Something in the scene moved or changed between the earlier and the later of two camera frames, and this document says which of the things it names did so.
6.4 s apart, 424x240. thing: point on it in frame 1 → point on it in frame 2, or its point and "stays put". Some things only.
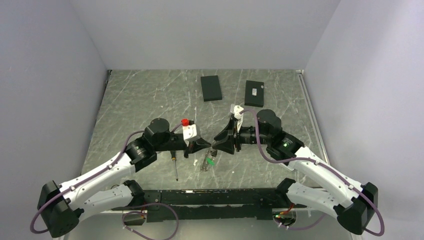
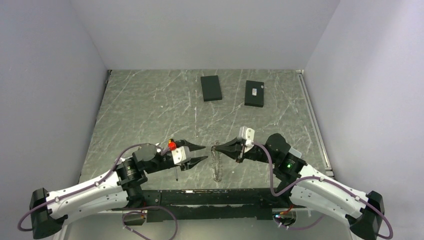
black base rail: [212, 204] stays put
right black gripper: [228, 147] → [233, 149]
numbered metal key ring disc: [204, 166] → [216, 164]
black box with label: [254, 93] stays put
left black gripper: [198, 144] → [191, 163]
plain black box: [211, 88] stays put
